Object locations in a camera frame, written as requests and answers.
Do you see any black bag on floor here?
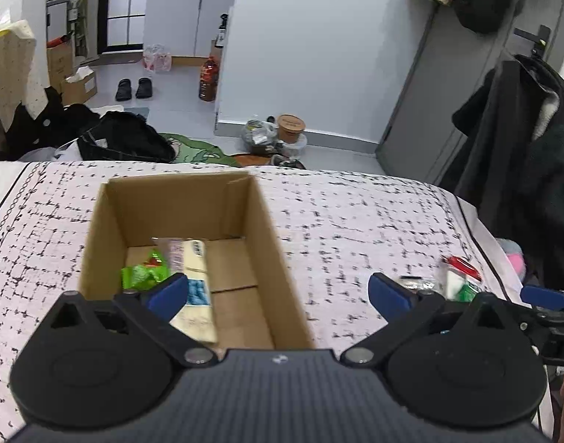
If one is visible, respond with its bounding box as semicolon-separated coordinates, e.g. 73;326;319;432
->
0;87;100;160

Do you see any clear plastic container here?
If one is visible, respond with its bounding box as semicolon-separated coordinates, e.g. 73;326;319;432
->
282;134;309;158

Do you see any green cartoon floor mat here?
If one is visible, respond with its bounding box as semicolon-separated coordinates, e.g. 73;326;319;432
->
159;133;239;167

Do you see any low cardboard box with paper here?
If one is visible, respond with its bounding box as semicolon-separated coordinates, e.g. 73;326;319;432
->
61;67;98;106

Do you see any small covered side table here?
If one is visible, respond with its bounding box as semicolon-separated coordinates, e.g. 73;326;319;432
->
0;19;49;131

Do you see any black door handle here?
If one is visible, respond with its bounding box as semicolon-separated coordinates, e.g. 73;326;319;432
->
514;25;551;58

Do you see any tall cardboard box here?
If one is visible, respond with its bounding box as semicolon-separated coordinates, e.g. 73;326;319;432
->
47;39;75;93

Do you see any black-framed glass door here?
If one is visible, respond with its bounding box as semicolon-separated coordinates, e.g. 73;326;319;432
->
97;0;149;54

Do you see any open black bag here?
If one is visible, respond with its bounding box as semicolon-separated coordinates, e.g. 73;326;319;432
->
76;111;176;163

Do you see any pink plastic bag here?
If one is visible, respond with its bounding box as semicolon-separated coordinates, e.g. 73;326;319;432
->
142;45;173;73

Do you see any brown round paper tub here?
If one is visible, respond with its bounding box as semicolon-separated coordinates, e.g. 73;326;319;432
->
276;114;307;145

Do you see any small white cabinet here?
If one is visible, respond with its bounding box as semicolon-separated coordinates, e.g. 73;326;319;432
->
46;0;71;47

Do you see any cream snack packet blue print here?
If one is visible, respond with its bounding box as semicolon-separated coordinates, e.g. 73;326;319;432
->
153;237;218;344

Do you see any plastic bag of rubbish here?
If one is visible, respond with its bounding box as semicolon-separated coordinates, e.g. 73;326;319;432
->
241;119;279;154

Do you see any black chair with clothes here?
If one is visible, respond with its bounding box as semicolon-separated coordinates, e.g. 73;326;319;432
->
452;53;564;289

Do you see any black-patterned white blanket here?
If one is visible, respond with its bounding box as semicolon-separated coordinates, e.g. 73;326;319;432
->
0;161;534;430

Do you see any grey door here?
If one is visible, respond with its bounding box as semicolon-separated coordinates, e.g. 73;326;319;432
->
376;0;564;186

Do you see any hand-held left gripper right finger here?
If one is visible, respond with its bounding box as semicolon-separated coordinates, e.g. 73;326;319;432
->
341;272;517;366

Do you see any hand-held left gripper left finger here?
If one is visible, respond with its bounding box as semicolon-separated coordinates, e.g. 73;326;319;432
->
50;273;218;368

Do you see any orange floor mat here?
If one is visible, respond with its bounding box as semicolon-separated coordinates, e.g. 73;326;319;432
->
231;153;274;167

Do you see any white standing fan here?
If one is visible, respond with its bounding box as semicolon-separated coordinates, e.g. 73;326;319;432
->
67;0;86;56

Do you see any red white green snack packet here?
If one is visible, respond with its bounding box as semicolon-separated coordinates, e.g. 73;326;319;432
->
441;256;483;303

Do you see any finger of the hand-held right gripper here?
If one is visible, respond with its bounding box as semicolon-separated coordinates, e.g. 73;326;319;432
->
517;285;564;328

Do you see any white kitchen cabinet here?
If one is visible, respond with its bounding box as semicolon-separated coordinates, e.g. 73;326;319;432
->
144;0;237;58

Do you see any small clear snack packet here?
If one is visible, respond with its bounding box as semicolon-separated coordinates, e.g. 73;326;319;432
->
399;276;444;293

